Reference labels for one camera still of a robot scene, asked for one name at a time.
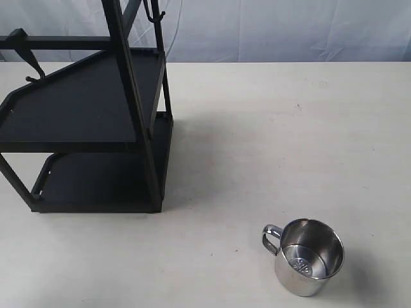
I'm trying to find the grey backdrop curtain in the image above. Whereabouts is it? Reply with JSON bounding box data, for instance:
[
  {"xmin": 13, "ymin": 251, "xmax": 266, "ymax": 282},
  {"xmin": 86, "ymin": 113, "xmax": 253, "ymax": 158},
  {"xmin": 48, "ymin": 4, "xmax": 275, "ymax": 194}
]
[{"xmin": 1, "ymin": 1, "xmax": 410, "ymax": 62}]

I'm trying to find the stainless steel mug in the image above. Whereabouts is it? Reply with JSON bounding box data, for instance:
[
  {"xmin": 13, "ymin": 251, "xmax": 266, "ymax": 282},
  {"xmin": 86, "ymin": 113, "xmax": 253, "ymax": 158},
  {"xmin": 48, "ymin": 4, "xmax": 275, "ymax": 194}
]
[{"xmin": 262, "ymin": 218, "xmax": 345, "ymax": 297}]

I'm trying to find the black metal shelf rack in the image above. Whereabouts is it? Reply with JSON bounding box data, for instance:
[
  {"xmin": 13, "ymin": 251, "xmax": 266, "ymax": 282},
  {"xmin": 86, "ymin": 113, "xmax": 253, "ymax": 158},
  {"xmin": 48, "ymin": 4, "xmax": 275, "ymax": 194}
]
[{"xmin": 1, "ymin": 1, "xmax": 173, "ymax": 213}]

